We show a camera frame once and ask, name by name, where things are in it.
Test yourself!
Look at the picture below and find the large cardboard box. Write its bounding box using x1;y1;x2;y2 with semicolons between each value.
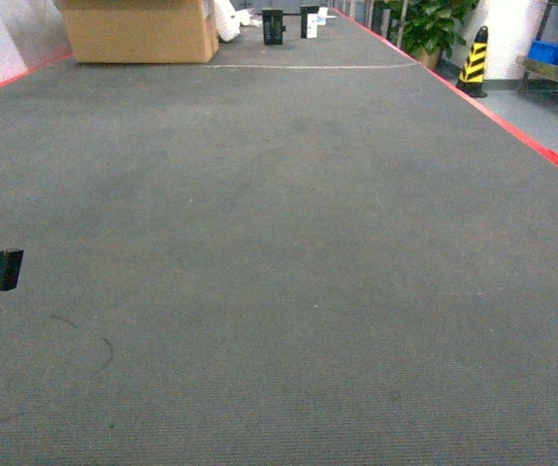
59;0;218;64

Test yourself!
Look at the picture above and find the gray conveyor belt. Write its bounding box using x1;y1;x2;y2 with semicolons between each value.
0;17;558;465

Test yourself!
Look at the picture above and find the white foam packaging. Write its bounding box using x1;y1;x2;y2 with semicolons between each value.
213;0;251;43

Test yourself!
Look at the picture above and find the black box left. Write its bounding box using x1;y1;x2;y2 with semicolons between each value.
262;8;285;46

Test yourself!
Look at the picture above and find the black and white box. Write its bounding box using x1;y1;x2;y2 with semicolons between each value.
300;5;328;39

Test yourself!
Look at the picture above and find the potted green plant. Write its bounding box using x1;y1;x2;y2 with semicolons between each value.
385;0;478;70

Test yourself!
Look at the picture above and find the yellow black traffic cone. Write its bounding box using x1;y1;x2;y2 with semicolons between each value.
456;26;489;98

